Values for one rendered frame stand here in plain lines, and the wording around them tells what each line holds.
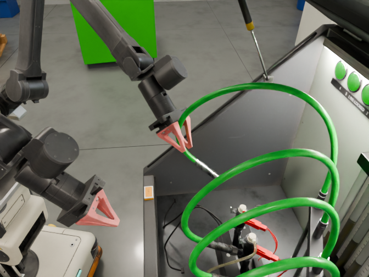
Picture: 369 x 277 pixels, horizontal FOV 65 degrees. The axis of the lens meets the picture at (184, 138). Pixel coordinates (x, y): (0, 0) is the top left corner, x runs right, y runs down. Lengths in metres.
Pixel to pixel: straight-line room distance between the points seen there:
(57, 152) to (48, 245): 1.35
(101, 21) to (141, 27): 3.10
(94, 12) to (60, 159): 0.46
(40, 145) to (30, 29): 0.58
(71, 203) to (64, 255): 1.20
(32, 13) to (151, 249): 0.76
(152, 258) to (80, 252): 0.91
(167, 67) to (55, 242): 1.33
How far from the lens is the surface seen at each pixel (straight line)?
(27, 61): 1.04
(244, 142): 1.02
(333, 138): 0.69
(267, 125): 1.01
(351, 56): 0.78
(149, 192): 0.99
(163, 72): 0.71
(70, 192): 0.56
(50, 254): 1.78
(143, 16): 3.89
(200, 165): 0.78
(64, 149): 0.50
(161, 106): 0.72
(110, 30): 0.81
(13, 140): 0.56
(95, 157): 2.63
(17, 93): 1.05
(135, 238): 2.04
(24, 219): 1.26
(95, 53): 4.01
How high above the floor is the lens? 1.71
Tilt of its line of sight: 39 degrees down
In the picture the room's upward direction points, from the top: straight up
